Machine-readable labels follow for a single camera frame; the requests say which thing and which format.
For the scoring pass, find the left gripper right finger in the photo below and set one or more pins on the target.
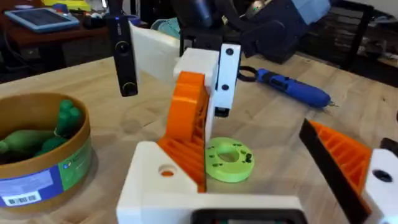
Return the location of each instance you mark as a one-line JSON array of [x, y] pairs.
[[342, 161]]

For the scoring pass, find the blue electric screwdriver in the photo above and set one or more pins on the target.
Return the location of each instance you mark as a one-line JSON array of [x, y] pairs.
[[295, 90]]

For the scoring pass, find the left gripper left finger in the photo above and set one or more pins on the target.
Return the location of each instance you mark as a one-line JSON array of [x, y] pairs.
[[146, 174]]

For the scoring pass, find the brown tub with green toys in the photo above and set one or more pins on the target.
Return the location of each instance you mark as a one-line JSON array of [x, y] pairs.
[[31, 183]]

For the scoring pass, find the teal cloth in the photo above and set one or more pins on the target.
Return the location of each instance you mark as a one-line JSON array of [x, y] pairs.
[[168, 28]]

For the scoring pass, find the blue tablet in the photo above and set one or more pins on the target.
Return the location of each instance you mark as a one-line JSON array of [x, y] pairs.
[[40, 20]]

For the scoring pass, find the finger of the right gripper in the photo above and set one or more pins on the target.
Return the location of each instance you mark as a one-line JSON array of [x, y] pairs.
[[186, 105], [211, 118]]

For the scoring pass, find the orange ribbed wedge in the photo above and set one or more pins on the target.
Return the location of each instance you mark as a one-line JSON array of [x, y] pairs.
[[189, 161]]

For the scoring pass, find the small black screw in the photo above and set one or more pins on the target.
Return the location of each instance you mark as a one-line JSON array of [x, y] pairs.
[[248, 157]]

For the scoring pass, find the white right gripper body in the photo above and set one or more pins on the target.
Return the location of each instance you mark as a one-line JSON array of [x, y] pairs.
[[155, 56]]

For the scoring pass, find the black metal frame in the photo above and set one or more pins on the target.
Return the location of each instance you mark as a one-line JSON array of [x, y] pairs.
[[357, 31]]

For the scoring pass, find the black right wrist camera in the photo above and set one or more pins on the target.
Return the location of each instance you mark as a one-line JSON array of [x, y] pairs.
[[122, 62]]

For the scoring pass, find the brown wooden desk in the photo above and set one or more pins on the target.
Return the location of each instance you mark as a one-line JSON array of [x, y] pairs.
[[46, 36]]

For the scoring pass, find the green disc with holes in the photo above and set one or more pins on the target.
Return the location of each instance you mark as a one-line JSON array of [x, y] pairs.
[[224, 174]]

